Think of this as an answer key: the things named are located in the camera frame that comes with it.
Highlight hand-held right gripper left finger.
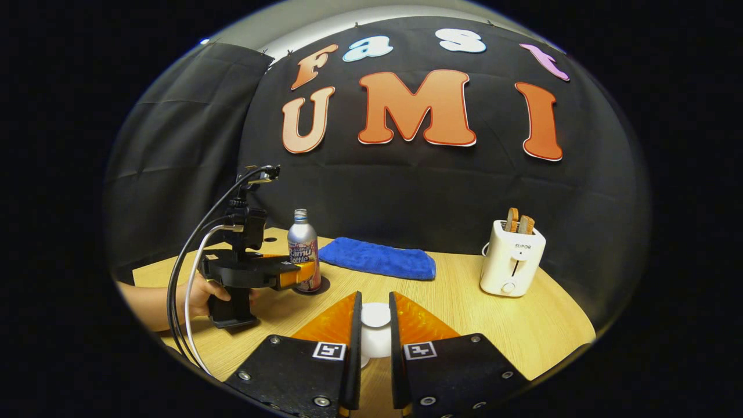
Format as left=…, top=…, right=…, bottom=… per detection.
left=225, top=292, right=363, bottom=418

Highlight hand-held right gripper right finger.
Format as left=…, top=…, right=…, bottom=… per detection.
left=389, top=292, right=530, bottom=418

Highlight dark round coaster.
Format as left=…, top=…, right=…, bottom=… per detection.
left=292, top=276, right=331, bottom=296

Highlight silver water bottle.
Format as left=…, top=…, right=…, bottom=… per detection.
left=287, top=209, right=322, bottom=293

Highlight white teacup lid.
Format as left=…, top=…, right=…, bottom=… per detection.
left=360, top=302, right=394, bottom=359

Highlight blue folded towel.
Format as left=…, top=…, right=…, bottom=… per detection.
left=318, top=237, right=437, bottom=281

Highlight white toaster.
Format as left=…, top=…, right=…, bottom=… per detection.
left=479, top=219, right=547, bottom=298

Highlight black backdrop cloth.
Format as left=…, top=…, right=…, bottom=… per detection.
left=103, top=15, right=652, bottom=331

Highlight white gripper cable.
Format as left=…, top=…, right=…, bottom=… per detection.
left=184, top=225, right=234, bottom=376

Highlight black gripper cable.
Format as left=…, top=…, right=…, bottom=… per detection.
left=167, top=165, right=273, bottom=367

